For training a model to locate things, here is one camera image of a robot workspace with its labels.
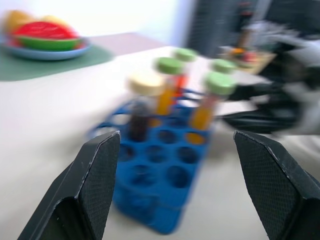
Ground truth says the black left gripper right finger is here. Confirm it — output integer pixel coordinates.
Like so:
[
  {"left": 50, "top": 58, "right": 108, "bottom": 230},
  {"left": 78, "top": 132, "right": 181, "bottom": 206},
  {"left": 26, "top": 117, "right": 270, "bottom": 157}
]
[{"left": 233, "top": 130, "right": 320, "bottom": 240}]

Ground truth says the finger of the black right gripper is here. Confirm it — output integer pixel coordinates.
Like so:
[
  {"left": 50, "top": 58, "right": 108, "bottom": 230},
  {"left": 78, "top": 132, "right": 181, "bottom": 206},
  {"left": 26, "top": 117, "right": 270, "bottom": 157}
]
[
  {"left": 231, "top": 81, "right": 285, "bottom": 102},
  {"left": 221, "top": 109, "right": 297, "bottom": 136}
]

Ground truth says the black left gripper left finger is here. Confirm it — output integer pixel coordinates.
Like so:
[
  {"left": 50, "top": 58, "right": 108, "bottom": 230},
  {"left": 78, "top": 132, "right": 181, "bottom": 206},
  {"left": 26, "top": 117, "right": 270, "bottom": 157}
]
[{"left": 17, "top": 131, "right": 121, "bottom": 240}]

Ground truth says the green-capped yellow test tube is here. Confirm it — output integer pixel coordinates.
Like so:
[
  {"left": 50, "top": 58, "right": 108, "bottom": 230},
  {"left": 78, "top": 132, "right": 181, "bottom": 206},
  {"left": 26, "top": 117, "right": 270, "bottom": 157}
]
[
  {"left": 154, "top": 56, "right": 186, "bottom": 116},
  {"left": 188, "top": 71, "right": 238, "bottom": 131}
]

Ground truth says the green-capped red test tube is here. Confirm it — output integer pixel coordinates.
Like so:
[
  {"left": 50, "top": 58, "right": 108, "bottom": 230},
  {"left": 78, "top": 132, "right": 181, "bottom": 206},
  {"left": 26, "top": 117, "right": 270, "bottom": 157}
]
[{"left": 173, "top": 48, "right": 199, "bottom": 100}]

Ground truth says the blue test tube rack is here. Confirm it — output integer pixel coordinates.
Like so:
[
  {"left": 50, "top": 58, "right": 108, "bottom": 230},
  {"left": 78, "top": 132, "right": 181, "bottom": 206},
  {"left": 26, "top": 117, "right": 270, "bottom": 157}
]
[{"left": 87, "top": 88, "right": 216, "bottom": 236}]

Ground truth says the cream-capped dark test tube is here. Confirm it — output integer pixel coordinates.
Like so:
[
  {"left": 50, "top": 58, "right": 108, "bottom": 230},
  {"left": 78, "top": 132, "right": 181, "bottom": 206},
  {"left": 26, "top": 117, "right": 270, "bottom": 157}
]
[{"left": 126, "top": 71, "right": 166, "bottom": 143}]

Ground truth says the wooden tray with fruit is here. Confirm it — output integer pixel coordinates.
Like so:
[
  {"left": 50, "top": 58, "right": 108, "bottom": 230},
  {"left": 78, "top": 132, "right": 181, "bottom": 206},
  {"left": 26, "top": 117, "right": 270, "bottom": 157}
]
[{"left": 219, "top": 44, "right": 278, "bottom": 75}]

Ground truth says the green table mat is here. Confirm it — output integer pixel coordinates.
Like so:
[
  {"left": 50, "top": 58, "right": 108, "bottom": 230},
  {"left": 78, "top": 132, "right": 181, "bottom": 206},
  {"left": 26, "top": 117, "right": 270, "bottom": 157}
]
[{"left": 0, "top": 45, "right": 116, "bottom": 83}]

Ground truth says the light blue plate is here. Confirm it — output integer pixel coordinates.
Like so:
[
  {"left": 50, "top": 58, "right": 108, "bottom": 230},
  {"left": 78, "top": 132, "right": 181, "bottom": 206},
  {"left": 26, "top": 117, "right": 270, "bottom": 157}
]
[{"left": 0, "top": 37, "right": 93, "bottom": 61}]

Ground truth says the toy watermelon slice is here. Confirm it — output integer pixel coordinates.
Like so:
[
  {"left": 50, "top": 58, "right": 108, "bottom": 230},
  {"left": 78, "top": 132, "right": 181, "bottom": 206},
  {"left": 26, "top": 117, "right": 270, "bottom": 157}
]
[{"left": 12, "top": 21, "right": 84, "bottom": 51}]

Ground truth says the yellow toy fruit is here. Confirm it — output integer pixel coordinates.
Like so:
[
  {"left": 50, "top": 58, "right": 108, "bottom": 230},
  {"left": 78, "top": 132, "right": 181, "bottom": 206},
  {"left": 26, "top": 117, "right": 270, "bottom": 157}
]
[
  {"left": 2, "top": 9, "right": 35, "bottom": 35},
  {"left": 40, "top": 14, "right": 70, "bottom": 28}
]

